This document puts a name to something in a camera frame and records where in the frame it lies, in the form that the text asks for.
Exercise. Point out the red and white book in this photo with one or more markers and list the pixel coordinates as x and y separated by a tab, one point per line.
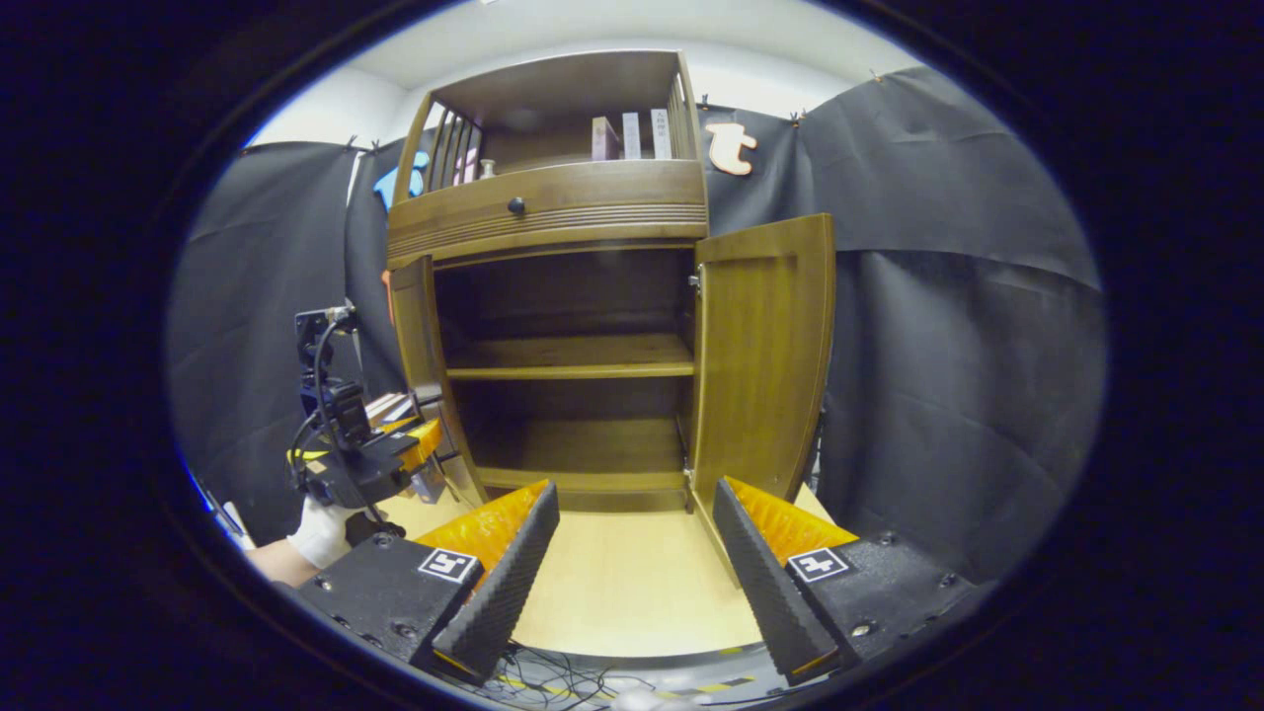
387	405

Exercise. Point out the wooden double-door shoe cabinet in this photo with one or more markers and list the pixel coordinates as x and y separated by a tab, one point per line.
553	89

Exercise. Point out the wooden drawer with black knob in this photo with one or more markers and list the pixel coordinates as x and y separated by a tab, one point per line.
592	197

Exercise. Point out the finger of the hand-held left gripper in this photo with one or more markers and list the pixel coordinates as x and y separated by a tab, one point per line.
423	444

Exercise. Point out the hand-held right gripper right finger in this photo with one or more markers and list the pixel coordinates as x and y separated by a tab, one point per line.
770	588

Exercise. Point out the wooden cabinet door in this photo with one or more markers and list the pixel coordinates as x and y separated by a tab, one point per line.
760	365
420	336

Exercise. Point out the grey book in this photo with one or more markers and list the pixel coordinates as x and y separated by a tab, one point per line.
631	136

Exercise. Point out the wooden inner shelf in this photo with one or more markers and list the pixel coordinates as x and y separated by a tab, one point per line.
573	357

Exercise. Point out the black backdrop cloth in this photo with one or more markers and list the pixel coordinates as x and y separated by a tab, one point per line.
938	346

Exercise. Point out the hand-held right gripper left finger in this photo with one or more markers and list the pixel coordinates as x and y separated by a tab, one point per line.
509	588

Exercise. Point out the purple book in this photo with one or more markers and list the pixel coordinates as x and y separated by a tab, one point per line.
604	140

